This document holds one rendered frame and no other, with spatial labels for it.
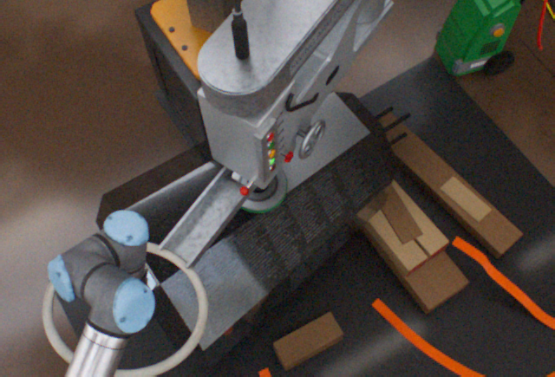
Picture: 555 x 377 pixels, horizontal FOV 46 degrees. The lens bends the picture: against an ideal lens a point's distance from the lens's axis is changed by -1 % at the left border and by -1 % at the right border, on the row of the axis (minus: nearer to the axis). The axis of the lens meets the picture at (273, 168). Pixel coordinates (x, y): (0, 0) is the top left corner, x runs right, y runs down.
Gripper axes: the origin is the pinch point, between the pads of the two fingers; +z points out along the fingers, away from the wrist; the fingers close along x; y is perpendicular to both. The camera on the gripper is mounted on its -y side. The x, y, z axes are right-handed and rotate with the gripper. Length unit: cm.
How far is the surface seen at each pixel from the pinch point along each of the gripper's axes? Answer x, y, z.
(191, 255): 45, 16, 29
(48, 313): 15.3, -21.7, 28.3
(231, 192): 67, 26, 20
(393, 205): 127, 106, 74
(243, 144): 58, 26, -11
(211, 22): 159, 7, 14
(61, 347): 5.1, -15.1, 28.3
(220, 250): 66, 26, 50
